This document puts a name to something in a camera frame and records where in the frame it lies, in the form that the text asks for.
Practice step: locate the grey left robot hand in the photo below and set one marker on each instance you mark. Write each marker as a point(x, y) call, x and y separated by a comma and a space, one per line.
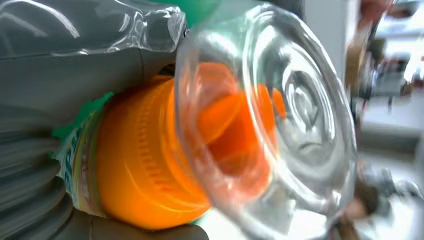
point(73, 73)

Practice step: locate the orange bottle with clear cap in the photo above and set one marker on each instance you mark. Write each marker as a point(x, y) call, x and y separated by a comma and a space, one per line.
point(149, 149)

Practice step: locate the left arm ribbed grey sleeve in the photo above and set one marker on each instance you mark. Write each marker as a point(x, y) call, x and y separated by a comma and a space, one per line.
point(26, 185)

